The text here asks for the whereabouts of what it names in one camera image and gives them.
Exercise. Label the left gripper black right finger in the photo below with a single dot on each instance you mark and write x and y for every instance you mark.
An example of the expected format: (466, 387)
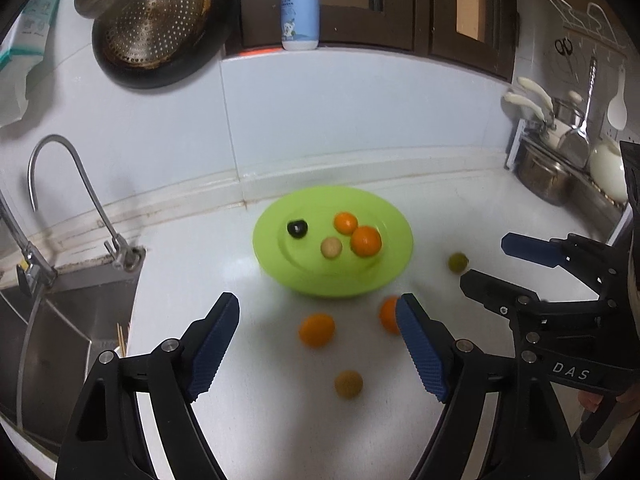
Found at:
(529, 438)

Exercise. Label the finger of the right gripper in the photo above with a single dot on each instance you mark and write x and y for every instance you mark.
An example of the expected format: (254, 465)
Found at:
(549, 253)
(518, 303)

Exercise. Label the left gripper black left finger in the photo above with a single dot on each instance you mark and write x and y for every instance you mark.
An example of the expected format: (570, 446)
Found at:
(105, 439)

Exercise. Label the green lime fruit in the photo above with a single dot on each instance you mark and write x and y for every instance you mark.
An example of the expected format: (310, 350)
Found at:
(458, 262)

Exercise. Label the brownish yellow round fruit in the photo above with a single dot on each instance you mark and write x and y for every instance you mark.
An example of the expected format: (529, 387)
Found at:
(348, 384)

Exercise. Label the black plum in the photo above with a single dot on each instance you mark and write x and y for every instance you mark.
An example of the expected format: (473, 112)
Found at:
(297, 228)

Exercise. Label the person's right hand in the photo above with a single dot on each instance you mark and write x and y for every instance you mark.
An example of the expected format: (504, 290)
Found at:
(591, 401)

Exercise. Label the metal corner shelf rack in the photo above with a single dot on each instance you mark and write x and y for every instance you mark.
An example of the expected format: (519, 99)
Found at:
(601, 215)

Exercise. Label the steel cooking pot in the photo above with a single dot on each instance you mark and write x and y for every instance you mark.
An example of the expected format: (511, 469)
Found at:
(542, 174)

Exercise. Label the white ceramic pot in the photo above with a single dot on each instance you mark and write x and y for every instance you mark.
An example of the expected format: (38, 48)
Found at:
(607, 169)

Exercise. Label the metal spatula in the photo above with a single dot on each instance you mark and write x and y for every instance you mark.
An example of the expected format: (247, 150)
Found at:
(575, 145)

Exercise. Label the orange on counter right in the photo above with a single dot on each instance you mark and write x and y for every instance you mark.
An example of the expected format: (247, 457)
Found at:
(387, 315)

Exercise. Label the orange on counter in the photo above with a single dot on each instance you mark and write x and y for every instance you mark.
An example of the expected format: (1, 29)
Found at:
(387, 315)
(317, 330)

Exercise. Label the stainless steel sink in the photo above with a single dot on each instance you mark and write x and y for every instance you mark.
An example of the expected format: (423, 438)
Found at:
(49, 344)

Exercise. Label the orange on counter left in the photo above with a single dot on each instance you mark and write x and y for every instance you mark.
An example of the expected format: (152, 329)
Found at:
(317, 330)

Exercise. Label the large orange on plate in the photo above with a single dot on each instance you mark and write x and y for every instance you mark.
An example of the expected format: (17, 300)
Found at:
(366, 242)

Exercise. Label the white rice spoon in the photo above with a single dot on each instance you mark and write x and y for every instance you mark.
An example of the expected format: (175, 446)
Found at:
(617, 114)

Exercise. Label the green plastic plate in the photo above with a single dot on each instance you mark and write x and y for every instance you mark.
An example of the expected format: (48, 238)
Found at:
(299, 264)

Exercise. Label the small orange on plate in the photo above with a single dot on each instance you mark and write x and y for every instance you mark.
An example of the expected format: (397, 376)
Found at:
(345, 223)

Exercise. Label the metal perforated strainer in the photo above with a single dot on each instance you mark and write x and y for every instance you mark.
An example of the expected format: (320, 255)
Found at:
(143, 34)

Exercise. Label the white blue soap bottle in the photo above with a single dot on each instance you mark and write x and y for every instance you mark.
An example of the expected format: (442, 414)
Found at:
(300, 24)

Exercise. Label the white paper package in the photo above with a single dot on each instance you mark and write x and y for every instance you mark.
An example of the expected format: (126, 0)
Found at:
(21, 51)

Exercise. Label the black frying pan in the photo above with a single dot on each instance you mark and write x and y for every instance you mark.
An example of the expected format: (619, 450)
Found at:
(219, 25)

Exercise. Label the cream pan handle lower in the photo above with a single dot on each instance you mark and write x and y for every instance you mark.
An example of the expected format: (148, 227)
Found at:
(522, 101)

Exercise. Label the cream pan handle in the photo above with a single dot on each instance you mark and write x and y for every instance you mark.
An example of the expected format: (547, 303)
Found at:
(546, 100)
(522, 101)

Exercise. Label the cream pan handle upper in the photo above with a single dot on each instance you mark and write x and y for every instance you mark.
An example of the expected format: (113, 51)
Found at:
(546, 100)

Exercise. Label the black scissors on wall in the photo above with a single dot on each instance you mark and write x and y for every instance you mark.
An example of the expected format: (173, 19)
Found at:
(564, 47)

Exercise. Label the white wire wall rack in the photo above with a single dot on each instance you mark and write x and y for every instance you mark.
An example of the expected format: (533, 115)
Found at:
(592, 23)

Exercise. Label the dark wooden window frame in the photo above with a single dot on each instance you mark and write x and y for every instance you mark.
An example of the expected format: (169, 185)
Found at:
(477, 34)

